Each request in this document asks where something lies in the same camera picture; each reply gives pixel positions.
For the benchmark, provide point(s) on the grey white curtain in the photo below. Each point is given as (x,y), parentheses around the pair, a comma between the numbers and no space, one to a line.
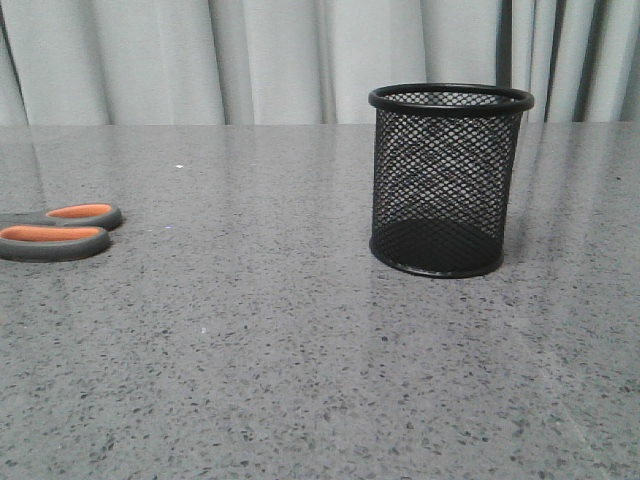
(306,62)

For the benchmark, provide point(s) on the black mesh pen bucket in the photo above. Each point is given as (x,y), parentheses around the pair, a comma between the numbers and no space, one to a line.
(443,162)

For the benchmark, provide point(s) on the grey orange handled scissors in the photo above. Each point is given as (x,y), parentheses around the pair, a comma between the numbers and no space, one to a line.
(63,234)

